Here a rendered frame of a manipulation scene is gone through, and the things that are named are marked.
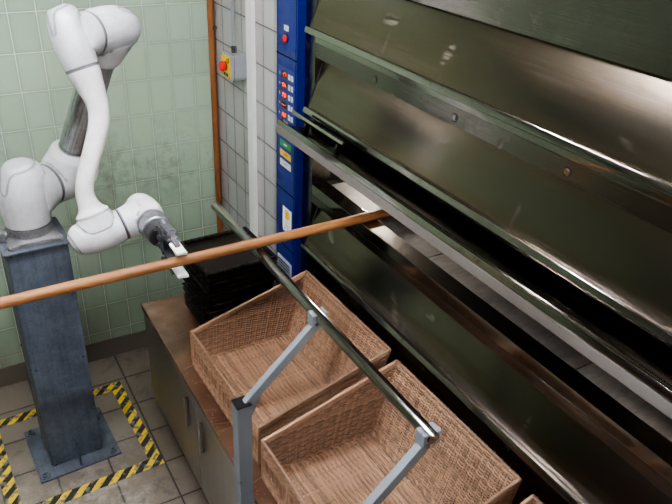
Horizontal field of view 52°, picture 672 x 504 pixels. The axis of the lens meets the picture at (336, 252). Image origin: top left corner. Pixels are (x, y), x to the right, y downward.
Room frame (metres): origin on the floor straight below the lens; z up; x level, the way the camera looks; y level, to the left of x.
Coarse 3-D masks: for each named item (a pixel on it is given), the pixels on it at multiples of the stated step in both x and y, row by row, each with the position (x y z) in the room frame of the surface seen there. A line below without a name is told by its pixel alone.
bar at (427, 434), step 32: (256, 256) 1.78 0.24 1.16; (288, 288) 1.60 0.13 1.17; (320, 320) 1.45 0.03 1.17; (288, 352) 1.44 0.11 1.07; (352, 352) 1.33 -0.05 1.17; (256, 384) 1.40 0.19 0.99; (384, 384) 1.21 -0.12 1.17; (416, 416) 1.11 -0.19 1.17; (416, 448) 1.07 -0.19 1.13; (384, 480) 1.04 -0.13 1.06
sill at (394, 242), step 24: (312, 192) 2.27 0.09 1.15; (336, 192) 2.21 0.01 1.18; (384, 240) 1.88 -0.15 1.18; (408, 264) 1.77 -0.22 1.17; (432, 264) 1.75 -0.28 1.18; (432, 288) 1.66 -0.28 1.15; (456, 288) 1.62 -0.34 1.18; (480, 312) 1.51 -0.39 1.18; (504, 336) 1.41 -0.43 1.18; (528, 336) 1.42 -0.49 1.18; (528, 360) 1.34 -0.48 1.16; (552, 360) 1.32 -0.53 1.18; (552, 384) 1.27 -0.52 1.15; (576, 384) 1.24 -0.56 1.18; (600, 408) 1.16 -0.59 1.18; (624, 408) 1.17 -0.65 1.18; (624, 432) 1.10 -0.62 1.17; (648, 432) 1.09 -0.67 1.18; (648, 456) 1.04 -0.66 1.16
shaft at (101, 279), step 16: (320, 224) 1.91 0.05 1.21; (336, 224) 1.93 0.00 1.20; (352, 224) 1.96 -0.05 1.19; (256, 240) 1.79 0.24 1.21; (272, 240) 1.81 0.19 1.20; (288, 240) 1.85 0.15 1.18; (176, 256) 1.68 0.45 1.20; (192, 256) 1.69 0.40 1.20; (208, 256) 1.71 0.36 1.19; (112, 272) 1.58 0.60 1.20; (128, 272) 1.59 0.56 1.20; (144, 272) 1.61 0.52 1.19; (48, 288) 1.49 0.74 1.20; (64, 288) 1.50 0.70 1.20; (80, 288) 1.52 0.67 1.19; (0, 304) 1.42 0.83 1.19; (16, 304) 1.44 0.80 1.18
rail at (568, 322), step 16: (288, 128) 2.13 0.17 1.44; (336, 160) 1.87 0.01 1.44; (352, 176) 1.79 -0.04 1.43; (384, 192) 1.66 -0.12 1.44; (400, 208) 1.59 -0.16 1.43; (432, 224) 1.49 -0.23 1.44; (448, 240) 1.42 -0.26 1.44; (480, 256) 1.34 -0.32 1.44; (496, 272) 1.28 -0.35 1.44; (512, 288) 1.24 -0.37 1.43; (528, 288) 1.22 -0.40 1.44; (544, 304) 1.16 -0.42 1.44; (560, 320) 1.12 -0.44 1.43; (592, 336) 1.06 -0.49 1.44; (608, 352) 1.02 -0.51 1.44; (624, 368) 0.99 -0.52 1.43; (640, 368) 0.97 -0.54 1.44; (656, 384) 0.94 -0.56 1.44
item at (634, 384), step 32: (320, 160) 1.93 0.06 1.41; (352, 160) 1.96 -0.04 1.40; (416, 192) 1.78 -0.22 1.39; (416, 224) 1.52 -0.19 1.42; (448, 224) 1.57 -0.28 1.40; (448, 256) 1.41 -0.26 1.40; (512, 256) 1.44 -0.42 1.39; (544, 288) 1.29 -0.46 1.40; (576, 288) 1.32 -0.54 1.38; (544, 320) 1.15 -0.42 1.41; (576, 320) 1.16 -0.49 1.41; (608, 320) 1.19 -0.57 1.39; (640, 352) 1.07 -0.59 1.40; (640, 384) 0.96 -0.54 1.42
